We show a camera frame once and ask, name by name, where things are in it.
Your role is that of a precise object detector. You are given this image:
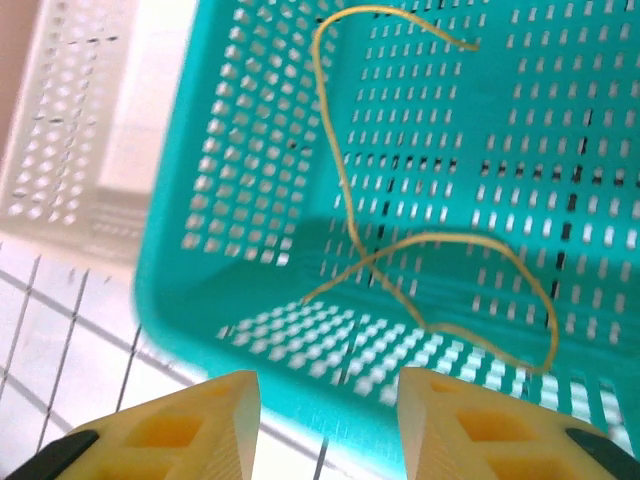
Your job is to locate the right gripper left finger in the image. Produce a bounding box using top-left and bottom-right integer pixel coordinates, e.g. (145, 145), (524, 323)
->
(0, 370), (262, 480)

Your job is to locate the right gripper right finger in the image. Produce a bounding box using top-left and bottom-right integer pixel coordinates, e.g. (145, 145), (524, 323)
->
(398, 366), (640, 480)

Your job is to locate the yellow wire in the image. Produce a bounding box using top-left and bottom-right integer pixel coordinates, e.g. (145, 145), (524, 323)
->
(302, 4), (560, 376)

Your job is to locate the teal plastic basket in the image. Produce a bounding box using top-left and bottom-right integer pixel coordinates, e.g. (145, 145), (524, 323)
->
(132, 0), (640, 464)

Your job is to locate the large white plastic basket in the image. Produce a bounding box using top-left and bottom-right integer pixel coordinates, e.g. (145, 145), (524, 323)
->
(0, 0), (166, 261)

